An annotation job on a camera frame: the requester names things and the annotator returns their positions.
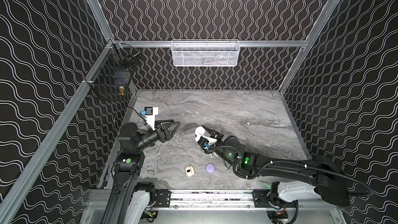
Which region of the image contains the small brass object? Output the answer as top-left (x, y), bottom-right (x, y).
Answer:
top-left (119, 86), bottom-right (125, 96)

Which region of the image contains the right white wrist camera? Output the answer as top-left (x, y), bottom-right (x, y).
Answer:
top-left (195, 134), bottom-right (218, 150)

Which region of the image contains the white round charging case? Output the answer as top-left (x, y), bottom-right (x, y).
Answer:
top-left (195, 126), bottom-right (206, 136)

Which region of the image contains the white wire mesh basket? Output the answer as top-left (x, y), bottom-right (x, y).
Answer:
top-left (171, 39), bottom-right (240, 67)

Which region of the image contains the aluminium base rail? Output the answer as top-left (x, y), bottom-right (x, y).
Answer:
top-left (85, 189), bottom-right (336, 211)

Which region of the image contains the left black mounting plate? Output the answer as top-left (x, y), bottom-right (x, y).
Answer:
top-left (136, 189), bottom-right (172, 208)

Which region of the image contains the beige charging case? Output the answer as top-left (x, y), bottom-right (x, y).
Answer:
top-left (185, 166), bottom-right (195, 177)

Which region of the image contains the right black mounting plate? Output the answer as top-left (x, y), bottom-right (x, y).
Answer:
top-left (252, 190), bottom-right (296, 210)

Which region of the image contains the black wire basket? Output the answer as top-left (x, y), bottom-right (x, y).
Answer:
top-left (84, 40), bottom-right (142, 102)

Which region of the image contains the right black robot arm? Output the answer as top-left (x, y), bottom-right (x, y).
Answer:
top-left (195, 125), bottom-right (374, 208)

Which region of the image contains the black mounting plate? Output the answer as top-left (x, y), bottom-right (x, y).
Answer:
top-left (136, 189), bottom-right (172, 208)
top-left (252, 190), bottom-right (296, 210)

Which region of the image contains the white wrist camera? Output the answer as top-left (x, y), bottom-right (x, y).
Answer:
top-left (195, 134), bottom-right (218, 150)
top-left (141, 107), bottom-right (159, 130)

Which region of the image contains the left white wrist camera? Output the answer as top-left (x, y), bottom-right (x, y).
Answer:
top-left (141, 107), bottom-right (159, 130)

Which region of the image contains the purple round charging case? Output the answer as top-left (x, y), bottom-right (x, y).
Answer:
top-left (205, 163), bottom-right (215, 174)

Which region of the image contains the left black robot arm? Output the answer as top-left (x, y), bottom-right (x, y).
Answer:
top-left (101, 119), bottom-right (180, 224)

